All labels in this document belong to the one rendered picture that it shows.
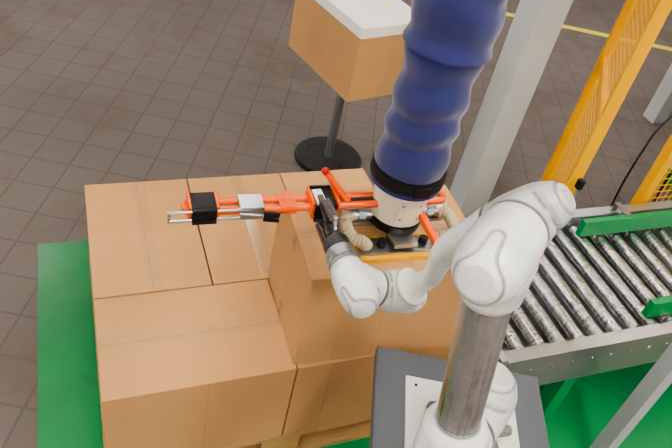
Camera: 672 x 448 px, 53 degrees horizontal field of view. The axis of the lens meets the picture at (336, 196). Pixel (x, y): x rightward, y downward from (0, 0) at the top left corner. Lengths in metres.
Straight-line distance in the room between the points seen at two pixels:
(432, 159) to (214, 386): 0.97
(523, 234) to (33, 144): 3.13
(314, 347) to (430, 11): 1.10
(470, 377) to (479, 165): 2.26
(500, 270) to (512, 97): 2.28
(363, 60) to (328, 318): 1.56
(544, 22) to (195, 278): 1.91
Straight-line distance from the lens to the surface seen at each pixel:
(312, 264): 1.97
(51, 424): 2.77
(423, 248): 2.09
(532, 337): 2.60
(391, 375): 2.02
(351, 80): 3.30
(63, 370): 2.89
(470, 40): 1.69
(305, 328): 2.09
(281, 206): 1.92
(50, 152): 3.91
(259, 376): 2.20
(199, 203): 1.88
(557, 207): 1.34
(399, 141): 1.85
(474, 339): 1.37
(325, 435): 2.73
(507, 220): 1.25
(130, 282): 2.42
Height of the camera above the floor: 2.33
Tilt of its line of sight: 39 degrees down
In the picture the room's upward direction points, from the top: 13 degrees clockwise
